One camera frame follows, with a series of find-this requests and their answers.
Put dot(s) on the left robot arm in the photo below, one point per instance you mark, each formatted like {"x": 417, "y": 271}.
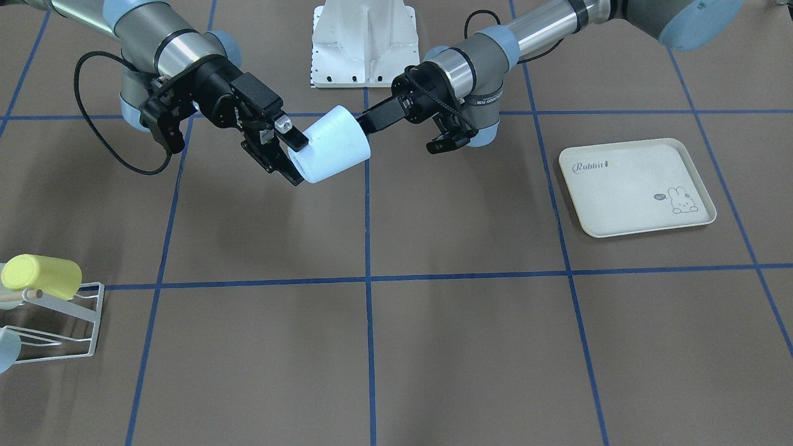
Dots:
{"x": 460, "y": 87}

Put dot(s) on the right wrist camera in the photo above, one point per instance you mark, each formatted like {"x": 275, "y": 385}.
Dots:
{"x": 163, "y": 117}

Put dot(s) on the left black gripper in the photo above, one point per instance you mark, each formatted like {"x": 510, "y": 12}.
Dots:
{"x": 414, "y": 99}

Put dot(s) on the white wire cup rack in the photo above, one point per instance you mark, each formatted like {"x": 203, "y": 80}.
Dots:
{"x": 52, "y": 329}

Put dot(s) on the light blue cup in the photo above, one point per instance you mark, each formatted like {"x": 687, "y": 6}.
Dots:
{"x": 11, "y": 345}
{"x": 336, "y": 143}

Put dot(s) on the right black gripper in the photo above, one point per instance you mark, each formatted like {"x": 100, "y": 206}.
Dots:
{"x": 215, "y": 93}

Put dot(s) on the yellow cup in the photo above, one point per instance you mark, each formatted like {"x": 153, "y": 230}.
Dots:
{"x": 53, "y": 276}

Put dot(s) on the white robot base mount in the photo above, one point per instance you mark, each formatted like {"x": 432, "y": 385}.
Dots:
{"x": 358, "y": 44}

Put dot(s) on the cream plastic tray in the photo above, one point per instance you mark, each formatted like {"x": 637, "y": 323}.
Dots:
{"x": 620, "y": 189}

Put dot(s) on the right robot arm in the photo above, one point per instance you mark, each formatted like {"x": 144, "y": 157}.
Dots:
{"x": 172, "y": 71}

